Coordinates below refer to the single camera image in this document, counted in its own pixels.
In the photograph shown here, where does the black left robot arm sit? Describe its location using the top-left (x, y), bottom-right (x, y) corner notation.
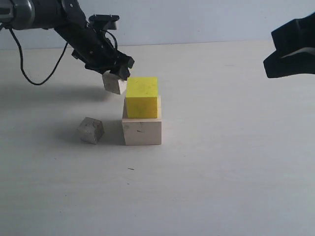
top-left (0, 0), bottom-right (134, 81)

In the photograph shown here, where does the yellow cube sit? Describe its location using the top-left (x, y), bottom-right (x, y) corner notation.
top-left (126, 77), bottom-right (159, 118)

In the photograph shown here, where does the small wooden cube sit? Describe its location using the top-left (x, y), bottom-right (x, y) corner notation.
top-left (77, 117), bottom-right (104, 145)
top-left (102, 72), bottom-right (127, 95)

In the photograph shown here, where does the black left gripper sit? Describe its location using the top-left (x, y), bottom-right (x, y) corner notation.
top-left (72, 27), bottom-right (135, 81)

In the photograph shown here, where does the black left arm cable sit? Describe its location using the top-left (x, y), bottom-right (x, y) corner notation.
top-left (8, 27), bottom-right (69, 86)

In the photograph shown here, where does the large wooden cube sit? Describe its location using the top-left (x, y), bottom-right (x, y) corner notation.
top-left (122, 96), bottom-right (162, 146)

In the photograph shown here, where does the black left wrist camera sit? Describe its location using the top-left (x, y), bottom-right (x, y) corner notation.
top-left (89, 14), bottom-right (120, 30)

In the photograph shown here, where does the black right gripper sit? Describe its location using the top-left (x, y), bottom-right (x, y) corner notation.
top-left (263, 12), bottom-right (315, 79)

